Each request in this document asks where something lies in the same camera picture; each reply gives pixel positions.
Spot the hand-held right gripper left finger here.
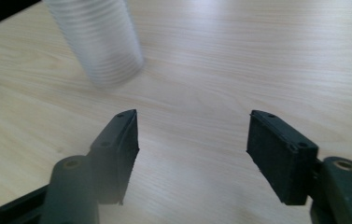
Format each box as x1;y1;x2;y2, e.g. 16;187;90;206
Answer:
88;108;140;206

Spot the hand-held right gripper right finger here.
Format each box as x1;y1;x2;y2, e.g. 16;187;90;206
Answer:
246;109;320;206

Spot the stack of clear plastic cups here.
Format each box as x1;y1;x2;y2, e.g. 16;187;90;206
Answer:
42;0;146;89

